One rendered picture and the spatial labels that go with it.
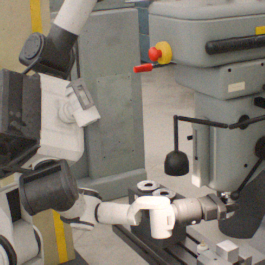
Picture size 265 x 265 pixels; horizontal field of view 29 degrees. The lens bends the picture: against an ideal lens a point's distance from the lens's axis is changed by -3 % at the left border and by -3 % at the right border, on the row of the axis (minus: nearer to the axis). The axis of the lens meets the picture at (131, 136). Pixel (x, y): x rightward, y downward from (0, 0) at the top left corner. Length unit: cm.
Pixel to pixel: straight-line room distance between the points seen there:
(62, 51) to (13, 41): 144
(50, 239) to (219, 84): 232
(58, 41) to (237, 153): 63
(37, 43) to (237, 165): 69
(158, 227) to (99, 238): 234
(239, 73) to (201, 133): 22
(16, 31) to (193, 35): 184
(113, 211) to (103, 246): 217
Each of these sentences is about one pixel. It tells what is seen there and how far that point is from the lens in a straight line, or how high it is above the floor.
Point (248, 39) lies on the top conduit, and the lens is 138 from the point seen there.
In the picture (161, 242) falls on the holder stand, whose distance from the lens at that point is 204.
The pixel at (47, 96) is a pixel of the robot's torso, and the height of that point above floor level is 164.
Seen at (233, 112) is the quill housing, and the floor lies 158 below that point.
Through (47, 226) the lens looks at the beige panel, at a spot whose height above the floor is 35.
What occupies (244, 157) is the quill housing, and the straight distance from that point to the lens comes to 156.
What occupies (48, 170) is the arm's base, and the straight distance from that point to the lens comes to 149.
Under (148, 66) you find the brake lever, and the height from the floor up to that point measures 171.
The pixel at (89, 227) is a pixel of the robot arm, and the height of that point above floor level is 120.
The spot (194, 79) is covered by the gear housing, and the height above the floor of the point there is 167.
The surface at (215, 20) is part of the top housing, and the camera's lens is 135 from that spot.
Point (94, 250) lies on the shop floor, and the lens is 381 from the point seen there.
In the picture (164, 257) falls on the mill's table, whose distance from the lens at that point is 200.
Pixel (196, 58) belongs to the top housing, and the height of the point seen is 176.
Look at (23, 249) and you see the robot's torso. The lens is 195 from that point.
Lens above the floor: 204
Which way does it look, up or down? 20 degrees down
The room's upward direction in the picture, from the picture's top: 3 degrees counter-clockwise
